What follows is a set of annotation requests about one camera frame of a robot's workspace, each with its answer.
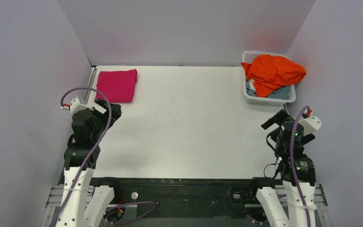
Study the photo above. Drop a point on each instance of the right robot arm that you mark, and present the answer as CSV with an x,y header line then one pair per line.
x,y
297,172

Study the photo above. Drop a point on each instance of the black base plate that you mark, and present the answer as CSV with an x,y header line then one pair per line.
x,y
180,198

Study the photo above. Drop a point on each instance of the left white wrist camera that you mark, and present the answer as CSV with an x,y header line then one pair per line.
x,y
77,104

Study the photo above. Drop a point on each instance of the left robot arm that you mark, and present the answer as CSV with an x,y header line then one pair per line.
x,y
89,124

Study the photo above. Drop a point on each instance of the white plastic laundry basket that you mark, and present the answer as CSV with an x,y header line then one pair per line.
x,y
248,57

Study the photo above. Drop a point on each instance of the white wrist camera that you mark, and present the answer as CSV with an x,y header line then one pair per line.
x,y
77,104
310,122

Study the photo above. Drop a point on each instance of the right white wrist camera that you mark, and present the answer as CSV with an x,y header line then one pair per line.
x,y
310,122

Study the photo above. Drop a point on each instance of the blue grey t shirt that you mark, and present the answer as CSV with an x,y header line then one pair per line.
x,y
281,93

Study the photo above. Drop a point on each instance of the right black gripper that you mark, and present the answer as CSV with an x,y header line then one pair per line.
x,y
277,118

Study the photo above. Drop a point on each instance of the orange t shirt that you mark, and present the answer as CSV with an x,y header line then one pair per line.
x,y
269,73

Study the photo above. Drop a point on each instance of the folded magenta t shirt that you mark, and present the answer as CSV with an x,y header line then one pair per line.
x,y
118,86

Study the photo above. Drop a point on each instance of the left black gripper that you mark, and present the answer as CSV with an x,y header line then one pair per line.
x,y
107,110

